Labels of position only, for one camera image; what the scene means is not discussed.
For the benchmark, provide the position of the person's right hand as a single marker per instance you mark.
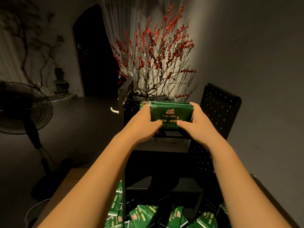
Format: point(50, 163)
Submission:
point(200, 131)

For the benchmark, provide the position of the person's left hand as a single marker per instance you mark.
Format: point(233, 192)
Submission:
point(142, 128)

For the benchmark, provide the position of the black metal shelf rack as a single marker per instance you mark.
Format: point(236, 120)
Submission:
point(218, 109)

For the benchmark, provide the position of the pile of green packets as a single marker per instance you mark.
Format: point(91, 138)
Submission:
point(142, 216)

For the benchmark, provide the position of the person's left forearm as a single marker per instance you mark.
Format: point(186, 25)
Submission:
point(90, 187)

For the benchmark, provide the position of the person's right forearm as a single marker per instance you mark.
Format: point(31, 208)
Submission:
point(247, 187)

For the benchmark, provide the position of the white hook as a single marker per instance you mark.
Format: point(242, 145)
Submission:
point(114, 110)

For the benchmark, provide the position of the red berry branches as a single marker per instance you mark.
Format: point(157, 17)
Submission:
point(154, 49)

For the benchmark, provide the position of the dark vase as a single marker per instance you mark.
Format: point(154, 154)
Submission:
point(60, 85)

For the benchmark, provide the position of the white curtain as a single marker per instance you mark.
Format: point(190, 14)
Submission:
point(118, 21)

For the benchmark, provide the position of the black standing fan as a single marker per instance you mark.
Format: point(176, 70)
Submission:
point(23, 106)

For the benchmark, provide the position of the bare branched tree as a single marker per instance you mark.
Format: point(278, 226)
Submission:
point(28, 40)

